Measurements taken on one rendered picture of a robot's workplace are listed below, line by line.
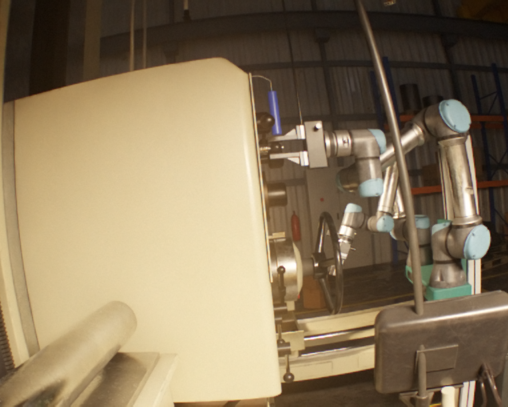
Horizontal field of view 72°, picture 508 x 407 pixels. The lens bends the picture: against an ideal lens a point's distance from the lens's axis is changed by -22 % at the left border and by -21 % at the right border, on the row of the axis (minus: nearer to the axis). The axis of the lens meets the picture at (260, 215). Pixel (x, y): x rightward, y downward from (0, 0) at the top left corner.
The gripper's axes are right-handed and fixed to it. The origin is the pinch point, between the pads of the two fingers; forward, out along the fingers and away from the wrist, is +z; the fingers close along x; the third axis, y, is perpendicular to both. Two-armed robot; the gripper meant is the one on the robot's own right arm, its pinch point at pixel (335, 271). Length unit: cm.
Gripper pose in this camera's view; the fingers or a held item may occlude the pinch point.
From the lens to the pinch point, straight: 196.4
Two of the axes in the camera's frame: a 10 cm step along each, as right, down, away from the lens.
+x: 0.4, 1.0, 9.9
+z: -3.1, 9.5, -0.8
